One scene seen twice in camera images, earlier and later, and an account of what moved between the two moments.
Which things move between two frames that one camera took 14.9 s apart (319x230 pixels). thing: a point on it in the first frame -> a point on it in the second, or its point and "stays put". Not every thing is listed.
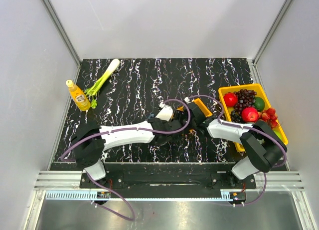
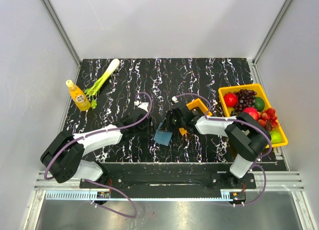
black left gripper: (164, 121) -> (149, 130)
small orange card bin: (207, 112) stays put
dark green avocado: (259, 103) stays put
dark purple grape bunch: (245, 99) stays put
